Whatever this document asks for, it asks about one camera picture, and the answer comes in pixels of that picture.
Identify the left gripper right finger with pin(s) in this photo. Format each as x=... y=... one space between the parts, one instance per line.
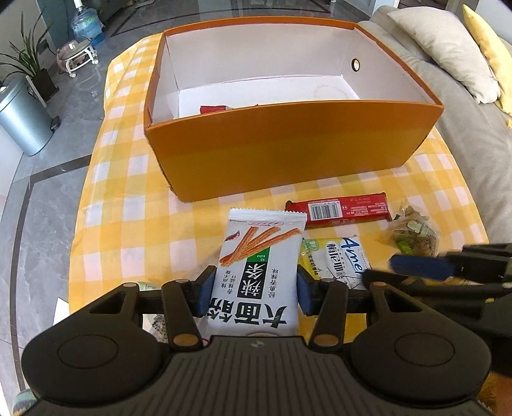
x=324 y=306

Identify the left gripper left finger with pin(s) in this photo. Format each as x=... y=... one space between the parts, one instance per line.
x=180 y=302

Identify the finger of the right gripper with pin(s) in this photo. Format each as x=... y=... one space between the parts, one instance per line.
x=476 y=263
x=406 y=284

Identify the yellow white snack packet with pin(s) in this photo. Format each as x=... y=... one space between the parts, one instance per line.
x=341 y=259

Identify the clear nut snack bag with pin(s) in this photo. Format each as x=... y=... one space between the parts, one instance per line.
x=413 y=233

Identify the white breadstick snack packet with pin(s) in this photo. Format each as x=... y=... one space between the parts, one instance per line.
x=255 y=285

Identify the red barcode snack bar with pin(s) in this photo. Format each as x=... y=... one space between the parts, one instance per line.
x=334 y=211

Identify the red silver chip bag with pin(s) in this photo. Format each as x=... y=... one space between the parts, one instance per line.
x=213 y=109

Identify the white printed snack bag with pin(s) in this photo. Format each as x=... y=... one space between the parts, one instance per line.
x=154 y=323

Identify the yellow checkered tablecloth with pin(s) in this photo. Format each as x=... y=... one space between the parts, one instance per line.
x=131 y=227

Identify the grey sofa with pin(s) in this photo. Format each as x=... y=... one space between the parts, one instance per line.
x=476 y=134

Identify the orange cardboard box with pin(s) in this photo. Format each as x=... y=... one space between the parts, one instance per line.
x=310 y=98

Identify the yellow cushion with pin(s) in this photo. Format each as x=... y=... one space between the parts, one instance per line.
x=496 y=55

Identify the beige cushion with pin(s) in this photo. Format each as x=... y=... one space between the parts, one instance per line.
x=444 y=38

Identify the silver pedal trash can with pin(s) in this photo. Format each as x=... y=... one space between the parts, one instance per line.
x=24 y=117

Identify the white rolling stool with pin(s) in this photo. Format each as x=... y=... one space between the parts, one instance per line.
x=75 y=55

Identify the potted green plant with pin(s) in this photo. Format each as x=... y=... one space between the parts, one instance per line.
x=24 y=60

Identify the blue water jug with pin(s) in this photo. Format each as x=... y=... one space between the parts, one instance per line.
x=86 y=24

